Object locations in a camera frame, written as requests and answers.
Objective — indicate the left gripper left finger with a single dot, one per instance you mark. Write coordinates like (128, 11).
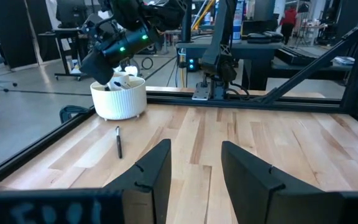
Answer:
(162, 186)

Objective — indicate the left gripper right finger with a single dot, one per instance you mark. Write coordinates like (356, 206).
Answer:
(253, 193)

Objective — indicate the thin black makeup brush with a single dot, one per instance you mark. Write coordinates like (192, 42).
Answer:
(119, 146)

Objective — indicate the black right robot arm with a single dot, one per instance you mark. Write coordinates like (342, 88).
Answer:
(166, 15)

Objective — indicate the white ribbed round organizer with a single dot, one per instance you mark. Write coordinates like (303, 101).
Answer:
(120, 102)

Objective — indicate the black computer monitor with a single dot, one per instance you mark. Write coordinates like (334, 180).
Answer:
(71, 12)

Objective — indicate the black power box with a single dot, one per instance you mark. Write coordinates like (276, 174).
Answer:
(191, 63)

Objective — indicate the black partition panels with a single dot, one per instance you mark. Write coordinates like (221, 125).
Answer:
(11, 31)

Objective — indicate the white blue wipes canister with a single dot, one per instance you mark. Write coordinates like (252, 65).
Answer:
(238, 18)

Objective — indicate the person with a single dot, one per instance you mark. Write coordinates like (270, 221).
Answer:
(287, 25)

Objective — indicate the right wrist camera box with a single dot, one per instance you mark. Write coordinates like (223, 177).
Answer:
(95, 29)

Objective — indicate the black aluminium table frame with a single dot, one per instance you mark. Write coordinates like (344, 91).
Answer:
(259, 104)

